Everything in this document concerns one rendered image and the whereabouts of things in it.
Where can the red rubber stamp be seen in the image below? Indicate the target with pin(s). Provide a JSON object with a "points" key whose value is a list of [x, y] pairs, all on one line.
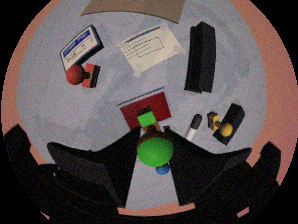
{"points": [[87, 77]]}

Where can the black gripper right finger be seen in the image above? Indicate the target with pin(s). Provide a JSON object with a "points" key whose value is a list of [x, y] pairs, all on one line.
{"points": [[194, 169]]}

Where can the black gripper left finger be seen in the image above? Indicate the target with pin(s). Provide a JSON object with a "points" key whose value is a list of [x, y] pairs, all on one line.
{"points": [[111, 167]]}

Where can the cream inspection card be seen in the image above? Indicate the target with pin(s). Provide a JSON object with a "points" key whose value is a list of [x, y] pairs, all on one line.
{"points": [[150, 47]]}

